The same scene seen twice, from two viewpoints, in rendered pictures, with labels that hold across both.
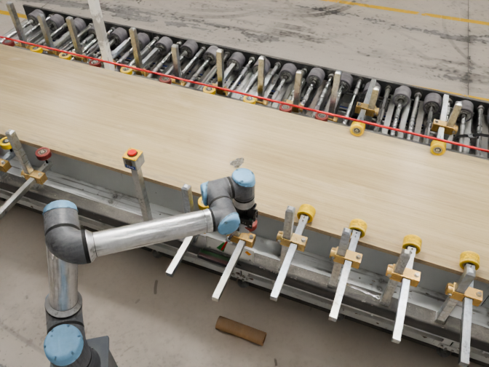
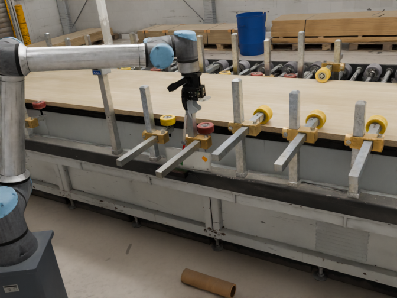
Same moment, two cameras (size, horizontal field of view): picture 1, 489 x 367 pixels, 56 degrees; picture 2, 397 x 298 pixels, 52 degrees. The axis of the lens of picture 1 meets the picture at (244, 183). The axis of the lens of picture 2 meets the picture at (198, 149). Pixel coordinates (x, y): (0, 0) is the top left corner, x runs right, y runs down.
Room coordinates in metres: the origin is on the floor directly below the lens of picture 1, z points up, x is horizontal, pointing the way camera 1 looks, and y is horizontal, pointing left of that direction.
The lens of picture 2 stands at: (-0.41, -0.33, 1.63)
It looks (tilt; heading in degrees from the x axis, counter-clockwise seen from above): 25 degrees down; 11
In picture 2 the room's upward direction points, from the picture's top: 6 degrees counter-clockwise
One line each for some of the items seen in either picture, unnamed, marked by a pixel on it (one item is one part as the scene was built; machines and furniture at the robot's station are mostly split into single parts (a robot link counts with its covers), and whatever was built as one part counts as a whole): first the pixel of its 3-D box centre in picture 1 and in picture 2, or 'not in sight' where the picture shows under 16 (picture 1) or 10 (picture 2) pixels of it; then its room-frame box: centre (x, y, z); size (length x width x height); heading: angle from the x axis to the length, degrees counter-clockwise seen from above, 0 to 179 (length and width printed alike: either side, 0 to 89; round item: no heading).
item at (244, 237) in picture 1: (241, 237); (197, 140); (1.34, 0.01, 0.85); 0.14 x 0.06 x 0.05; 69
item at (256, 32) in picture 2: not in sight; (252, 33); (7.17, -0.07, 0.36); 0.59 x 0.57 x 0.73; 162
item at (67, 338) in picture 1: (67, 347); (2, 212); (0.81, 0.74, 0.79); 0.17 x 0.15 x 0.18; 20
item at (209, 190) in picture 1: (217, 193); (159, 48); (1.20, 0.11, 1.32); 0.12 x 0.12 x 0.09; 20
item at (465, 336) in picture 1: (467, 307); not in sight; (0.92, -0.91, 0.95); 0.50 x 0.04 x 0.04; 159
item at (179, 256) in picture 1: (189, 239); (147, 144); (1.34, 0.27, 0.84); 0.44 x 0.03 x 0.04; 159
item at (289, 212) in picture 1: (287, 241); (239, 130); (1.26, -0.20, 0.93); 0.04 x 0.04 x 0.48; 69
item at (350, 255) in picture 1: (345, 256); (299, 133); (1.16, -0.45, 0.95); 0.14 x 0.06 x 0.05; 69
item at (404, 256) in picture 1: (393, 282); (356, 159); (1.08, -0.66, 0.87); 0.04 x 0.04 x 0.48; 69
